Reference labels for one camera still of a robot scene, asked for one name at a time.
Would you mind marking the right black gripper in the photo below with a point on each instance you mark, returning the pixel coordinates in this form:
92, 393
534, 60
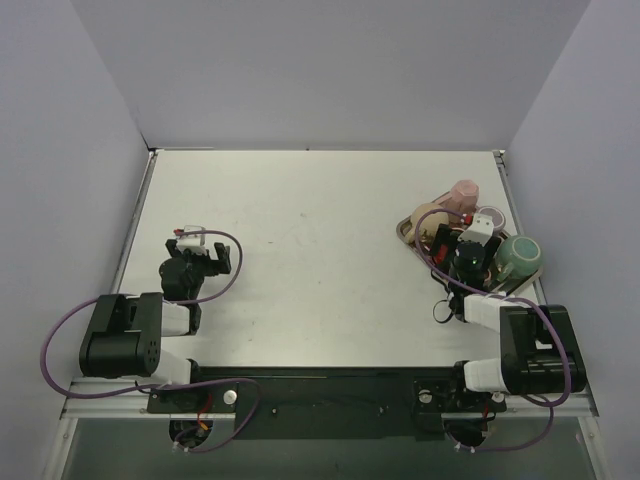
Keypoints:
447, 242

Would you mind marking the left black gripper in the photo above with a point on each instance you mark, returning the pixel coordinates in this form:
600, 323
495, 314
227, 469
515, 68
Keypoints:
201, 261

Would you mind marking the purple mug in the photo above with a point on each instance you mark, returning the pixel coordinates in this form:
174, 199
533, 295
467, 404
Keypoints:
497, 216

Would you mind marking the beige round mug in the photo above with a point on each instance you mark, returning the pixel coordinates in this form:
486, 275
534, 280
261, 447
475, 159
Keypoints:
429, 226

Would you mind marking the pink faceted mug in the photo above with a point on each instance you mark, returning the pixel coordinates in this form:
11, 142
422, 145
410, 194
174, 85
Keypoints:
462, 197

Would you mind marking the green mug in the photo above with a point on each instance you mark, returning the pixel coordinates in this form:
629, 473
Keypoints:
518, 257

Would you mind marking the red mug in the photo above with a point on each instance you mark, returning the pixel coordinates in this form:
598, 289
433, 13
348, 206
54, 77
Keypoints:
441, 245

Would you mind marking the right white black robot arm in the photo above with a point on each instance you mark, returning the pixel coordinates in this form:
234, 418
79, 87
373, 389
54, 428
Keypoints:
538, 350

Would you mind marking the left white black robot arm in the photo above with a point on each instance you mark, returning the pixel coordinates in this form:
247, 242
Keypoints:
124, 336

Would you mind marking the metal tray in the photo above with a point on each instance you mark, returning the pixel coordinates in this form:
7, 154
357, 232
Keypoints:
491, 283

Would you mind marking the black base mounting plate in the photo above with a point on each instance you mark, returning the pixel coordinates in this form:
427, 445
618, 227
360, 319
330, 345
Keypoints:
318, 403

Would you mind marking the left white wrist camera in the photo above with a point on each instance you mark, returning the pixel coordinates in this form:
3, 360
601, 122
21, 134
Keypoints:
191, 238

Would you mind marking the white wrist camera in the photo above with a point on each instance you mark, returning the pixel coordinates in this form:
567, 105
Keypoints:
191, 238
479, 228

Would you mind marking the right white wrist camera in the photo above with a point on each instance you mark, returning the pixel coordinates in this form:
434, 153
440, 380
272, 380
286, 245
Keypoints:
479, 228

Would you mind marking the aluminium front rail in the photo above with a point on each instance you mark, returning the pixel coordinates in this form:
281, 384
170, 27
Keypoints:
134, 404

